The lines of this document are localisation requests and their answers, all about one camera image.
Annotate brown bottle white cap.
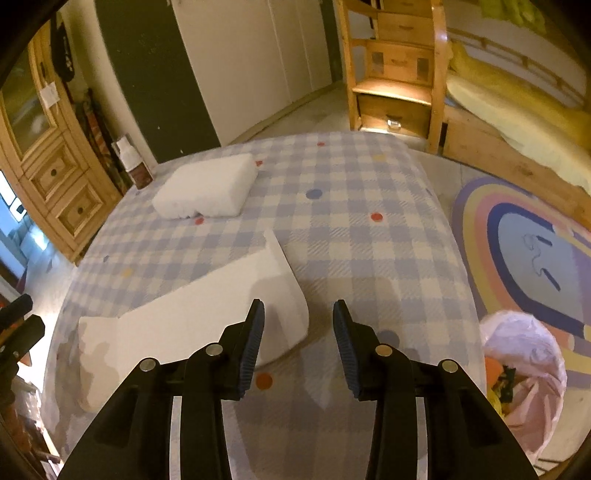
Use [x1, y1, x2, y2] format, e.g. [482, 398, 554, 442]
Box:
[114, 135, 153, 190]

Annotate white tissue pack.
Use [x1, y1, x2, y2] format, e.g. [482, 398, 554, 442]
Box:
[152, 153, 259, 219]

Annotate green puffer jacket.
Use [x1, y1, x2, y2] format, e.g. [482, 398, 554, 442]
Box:
[479, 0, 546, 36]

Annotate wooden bunk bed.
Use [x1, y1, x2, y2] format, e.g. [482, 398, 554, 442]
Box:
[440, 1, 590, 227]

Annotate white wardrobe with round holes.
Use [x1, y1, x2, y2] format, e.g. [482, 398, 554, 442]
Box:
[171, 1, 332, 145]

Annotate white paper sheet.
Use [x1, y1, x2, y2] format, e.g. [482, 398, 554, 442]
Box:
[77, 230, 310, 413]

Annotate pink bagged trash bin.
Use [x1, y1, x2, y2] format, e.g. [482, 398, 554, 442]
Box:
[480, 310, 567, 463]

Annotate wooden glass door cabinet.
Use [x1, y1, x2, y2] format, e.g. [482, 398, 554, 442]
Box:
[1, 24, 121, 264]

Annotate rainbow round rug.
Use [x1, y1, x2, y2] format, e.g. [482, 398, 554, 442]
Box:
[451, 177, 590, 389]

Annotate wooden stair drawers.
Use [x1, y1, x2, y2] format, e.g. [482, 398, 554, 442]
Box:
[337, 1, 449, 154]

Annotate blue checkered tablecloth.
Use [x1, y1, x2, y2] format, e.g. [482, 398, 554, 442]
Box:
[42, 132, 486, 479]

